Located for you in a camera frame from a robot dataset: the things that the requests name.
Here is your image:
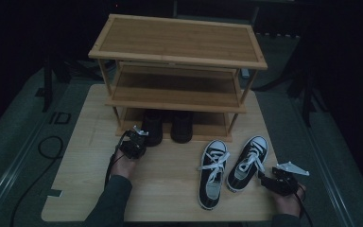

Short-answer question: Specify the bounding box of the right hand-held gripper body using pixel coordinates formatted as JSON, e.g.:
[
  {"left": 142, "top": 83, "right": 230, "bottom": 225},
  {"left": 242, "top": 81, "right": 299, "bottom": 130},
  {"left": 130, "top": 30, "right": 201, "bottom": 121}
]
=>
[{"left": 270, "top": 161, "right": 310, "bottom": 197}]

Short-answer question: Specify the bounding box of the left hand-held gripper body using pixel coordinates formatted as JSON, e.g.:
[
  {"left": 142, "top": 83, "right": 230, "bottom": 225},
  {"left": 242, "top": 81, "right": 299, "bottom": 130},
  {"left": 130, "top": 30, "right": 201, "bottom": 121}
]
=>
[{"left": 118, "top": 125, "right": 149, "bottom": 160}]

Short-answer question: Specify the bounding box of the black and white sneaker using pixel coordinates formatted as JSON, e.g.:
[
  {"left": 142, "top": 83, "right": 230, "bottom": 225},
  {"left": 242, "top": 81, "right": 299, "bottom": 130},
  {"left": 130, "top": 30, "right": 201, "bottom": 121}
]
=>
[
  {"left": 197, "top": 139, "right": 231, "bottom": 211},
  {"left": 226, "top": 135, "right": 269, "bottom": 193}
]

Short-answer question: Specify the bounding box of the wooden shoe rack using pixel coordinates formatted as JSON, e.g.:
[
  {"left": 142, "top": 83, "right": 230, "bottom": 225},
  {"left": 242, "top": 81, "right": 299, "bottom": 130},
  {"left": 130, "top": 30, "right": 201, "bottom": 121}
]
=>
[{"left": 88, "top": 13, "right": 268, "bottom": 143}]

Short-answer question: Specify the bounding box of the person's right hand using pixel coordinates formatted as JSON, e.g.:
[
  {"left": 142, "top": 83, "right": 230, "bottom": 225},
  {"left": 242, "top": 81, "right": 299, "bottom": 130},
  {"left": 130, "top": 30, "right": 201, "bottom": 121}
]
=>
[{"left": 272, "top": 183, "right": 306, "bottom": 218}]

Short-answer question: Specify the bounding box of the person's left hand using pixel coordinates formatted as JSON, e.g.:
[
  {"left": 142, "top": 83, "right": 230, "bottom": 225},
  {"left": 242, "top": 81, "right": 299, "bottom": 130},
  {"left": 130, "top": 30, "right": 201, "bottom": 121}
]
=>
[{"left": 110, "top": 151, "right": 140, "bottom": 180}]

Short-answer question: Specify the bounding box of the dark metal stand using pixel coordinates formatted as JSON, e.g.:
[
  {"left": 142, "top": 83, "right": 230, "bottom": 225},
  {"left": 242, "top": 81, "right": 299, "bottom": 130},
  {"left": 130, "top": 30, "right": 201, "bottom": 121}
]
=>
[
  {"left": 42, "top": 53, "right": 74, "bottom": 113},
  {"left": 258, "top": 62, "right": 329, "bottom": 127}
]

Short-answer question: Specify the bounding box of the right hand-held gripper cable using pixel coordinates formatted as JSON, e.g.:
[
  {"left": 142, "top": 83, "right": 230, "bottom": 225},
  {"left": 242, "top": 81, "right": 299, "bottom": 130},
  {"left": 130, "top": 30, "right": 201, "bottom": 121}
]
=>
[{"left": 296, "top": 183, "right": 314, "bottom": 227}]

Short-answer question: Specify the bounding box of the hand-held gripper cable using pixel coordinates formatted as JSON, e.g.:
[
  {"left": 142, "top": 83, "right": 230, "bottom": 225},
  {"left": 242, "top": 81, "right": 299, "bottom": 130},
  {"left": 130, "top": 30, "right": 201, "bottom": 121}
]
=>
[
  {"left": 104, "top": 131, "right": 130, "bottom": 187},
  {"left": 296, "top": 183, "right": 314, "bottom": 227}
]

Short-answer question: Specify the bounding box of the left hand-held gripper cable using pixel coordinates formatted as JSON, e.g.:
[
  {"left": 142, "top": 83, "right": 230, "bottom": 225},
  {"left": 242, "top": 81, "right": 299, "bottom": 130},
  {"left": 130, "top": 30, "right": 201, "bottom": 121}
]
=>
[{"left": 104, "top": 131, "right": 130, "bottom": 187}]

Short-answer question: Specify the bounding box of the black floor cable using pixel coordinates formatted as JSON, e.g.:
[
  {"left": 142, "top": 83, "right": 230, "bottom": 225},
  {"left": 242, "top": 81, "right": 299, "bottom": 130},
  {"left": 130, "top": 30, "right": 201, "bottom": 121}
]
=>
[{"left": 9, "top": 135, "right": 64, "bottom": 227}]

